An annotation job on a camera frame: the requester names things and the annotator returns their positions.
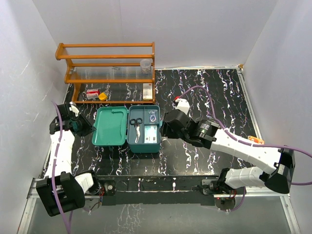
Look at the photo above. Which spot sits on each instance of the orange blister pack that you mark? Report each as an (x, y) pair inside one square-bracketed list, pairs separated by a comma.
[(256, 140)]

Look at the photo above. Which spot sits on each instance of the white upright medicine box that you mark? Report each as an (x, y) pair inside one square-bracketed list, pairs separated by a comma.
[(147, 91)]

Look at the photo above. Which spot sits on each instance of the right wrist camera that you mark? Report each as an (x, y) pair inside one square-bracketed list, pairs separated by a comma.
[(182, 105)]

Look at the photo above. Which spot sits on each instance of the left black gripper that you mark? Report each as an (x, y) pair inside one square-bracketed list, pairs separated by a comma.
[(88, 128)]

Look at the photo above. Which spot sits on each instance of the small clear vial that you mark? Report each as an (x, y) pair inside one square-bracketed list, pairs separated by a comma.
[(152, 116)]

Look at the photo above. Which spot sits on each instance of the white paper card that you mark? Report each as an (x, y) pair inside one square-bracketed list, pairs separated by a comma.
[(150, 134)]

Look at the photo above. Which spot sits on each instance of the orange wooden shelf rack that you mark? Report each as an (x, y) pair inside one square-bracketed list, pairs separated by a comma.
[(113, 68)]

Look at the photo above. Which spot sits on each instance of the black handled scissors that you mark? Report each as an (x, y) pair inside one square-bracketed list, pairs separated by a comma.
[(136, 123)]

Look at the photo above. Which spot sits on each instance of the teal medicine kit box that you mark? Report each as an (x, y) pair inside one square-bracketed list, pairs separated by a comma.
[(111, 126)]

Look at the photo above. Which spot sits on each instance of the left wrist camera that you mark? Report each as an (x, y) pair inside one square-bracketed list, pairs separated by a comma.
[(74, 109)]

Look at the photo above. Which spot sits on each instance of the clear plastic measuring cup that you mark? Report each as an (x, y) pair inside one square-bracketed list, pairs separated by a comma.
[(146, 64)]

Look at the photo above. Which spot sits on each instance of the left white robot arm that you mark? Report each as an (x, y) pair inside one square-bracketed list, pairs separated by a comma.
[(60, 191)]

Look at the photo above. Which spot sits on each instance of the red white medicine box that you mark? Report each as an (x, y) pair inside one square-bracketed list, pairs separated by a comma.
[(92, 94)]

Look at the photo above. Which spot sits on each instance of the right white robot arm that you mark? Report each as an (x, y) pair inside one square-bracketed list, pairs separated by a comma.
[(272, 168)]

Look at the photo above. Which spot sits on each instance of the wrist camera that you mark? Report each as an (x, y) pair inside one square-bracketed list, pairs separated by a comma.
[(182, 105), (74, 109)]

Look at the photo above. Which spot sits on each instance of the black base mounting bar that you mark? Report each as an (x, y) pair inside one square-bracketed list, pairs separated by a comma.
[(160, 189)]

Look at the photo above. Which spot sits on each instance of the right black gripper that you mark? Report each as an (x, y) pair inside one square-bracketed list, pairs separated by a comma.
[(165, 130)]

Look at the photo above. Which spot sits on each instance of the teal divided tray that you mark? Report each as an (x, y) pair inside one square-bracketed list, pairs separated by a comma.
[(141, 111)]

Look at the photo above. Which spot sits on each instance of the yellow small packet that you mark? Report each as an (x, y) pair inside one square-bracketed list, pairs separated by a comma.
[(102, 96)]

